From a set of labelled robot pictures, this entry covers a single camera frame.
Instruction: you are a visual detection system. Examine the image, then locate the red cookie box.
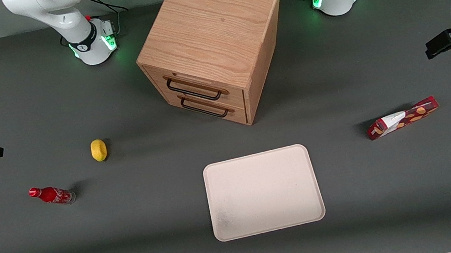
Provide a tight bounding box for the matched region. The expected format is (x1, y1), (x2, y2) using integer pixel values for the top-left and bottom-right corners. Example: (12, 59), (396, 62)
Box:
(362, 95), (443, 142)

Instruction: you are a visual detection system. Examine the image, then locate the wooden cabinet drawer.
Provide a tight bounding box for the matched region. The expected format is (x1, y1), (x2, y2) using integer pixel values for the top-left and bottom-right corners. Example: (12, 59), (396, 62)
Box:
(162, 80), (249, 138)
(143, 49), (247, 123)

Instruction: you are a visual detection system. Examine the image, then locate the wooden two-drawer cabinet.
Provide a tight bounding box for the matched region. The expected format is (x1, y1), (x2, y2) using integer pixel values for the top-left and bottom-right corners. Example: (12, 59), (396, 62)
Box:
(125, 0), (303, 143)

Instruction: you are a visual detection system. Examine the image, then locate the cream plastic tray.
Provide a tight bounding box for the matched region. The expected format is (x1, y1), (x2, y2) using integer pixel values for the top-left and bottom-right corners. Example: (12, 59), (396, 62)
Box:
(201, 141), (328, 244)

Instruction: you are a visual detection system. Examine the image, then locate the yellow lemon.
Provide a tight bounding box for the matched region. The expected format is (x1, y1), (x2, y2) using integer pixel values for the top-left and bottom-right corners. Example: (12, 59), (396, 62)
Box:
(90, 138), (109, 163)

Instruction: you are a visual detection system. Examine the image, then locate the black metal drawer handle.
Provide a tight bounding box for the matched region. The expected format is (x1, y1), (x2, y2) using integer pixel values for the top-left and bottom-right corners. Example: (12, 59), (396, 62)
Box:
(179, 89), (231, 125)
(165, 69), (224, 109)

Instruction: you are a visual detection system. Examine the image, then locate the black right arm base cable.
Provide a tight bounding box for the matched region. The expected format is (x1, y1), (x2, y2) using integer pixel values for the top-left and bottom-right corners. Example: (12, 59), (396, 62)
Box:
(83, 0), (133, 40)

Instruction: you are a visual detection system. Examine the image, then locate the red cola bottle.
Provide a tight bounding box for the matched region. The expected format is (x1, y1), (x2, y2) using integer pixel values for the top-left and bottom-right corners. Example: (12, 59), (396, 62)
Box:
(28, 180), (78, 211)

